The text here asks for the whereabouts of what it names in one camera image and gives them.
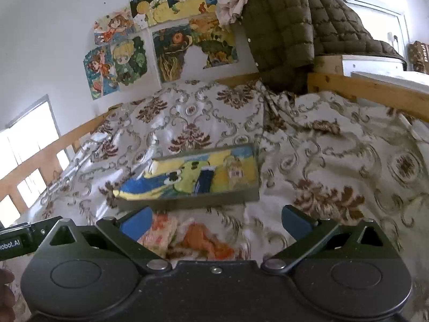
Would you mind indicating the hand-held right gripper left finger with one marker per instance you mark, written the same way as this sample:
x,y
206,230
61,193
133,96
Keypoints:
x,y
135,223

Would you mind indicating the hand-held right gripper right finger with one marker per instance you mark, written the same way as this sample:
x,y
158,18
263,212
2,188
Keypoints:
x,y
295,221

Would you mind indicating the orange snack packet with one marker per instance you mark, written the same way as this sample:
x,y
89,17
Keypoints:
x,y
201,241

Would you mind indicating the grey tray with painted bottom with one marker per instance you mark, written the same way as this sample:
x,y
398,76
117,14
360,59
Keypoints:
x,y
187,174

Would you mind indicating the person's left hand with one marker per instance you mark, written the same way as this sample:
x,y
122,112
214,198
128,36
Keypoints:
x,y
6,298

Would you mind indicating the floral printed blanket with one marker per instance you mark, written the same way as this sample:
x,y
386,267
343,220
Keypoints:
x,y
335,147

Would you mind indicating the bright window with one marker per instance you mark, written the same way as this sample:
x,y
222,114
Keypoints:
x,y
30,130

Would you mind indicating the white shelf board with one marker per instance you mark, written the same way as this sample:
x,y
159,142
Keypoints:
x,y
375,62

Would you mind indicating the olive quilted jacket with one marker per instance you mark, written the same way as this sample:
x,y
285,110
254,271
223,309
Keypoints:
x,y
285,23

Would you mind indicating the brown patterned box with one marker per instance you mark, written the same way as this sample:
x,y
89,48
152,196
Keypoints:
x,y
419,57

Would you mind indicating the pink floral cloth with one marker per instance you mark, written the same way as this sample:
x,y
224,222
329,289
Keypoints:
x,y
231,3

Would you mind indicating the wooden bed frame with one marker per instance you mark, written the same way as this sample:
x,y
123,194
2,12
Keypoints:
x,y
335,87

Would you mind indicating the wall poster figure on blue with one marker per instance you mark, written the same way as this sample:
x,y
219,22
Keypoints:
x,y
99,73

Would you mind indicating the wall poster blond figure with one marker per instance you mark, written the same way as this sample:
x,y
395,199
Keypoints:
x,y
129,60

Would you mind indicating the wall poster red-haired figure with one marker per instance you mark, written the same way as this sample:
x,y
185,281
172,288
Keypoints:
x,y
114,26

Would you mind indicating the white wall outlet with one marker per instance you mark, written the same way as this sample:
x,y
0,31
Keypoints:
x,y
390,36

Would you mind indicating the wall poster yellow circle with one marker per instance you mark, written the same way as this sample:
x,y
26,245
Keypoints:
x,y
144,6

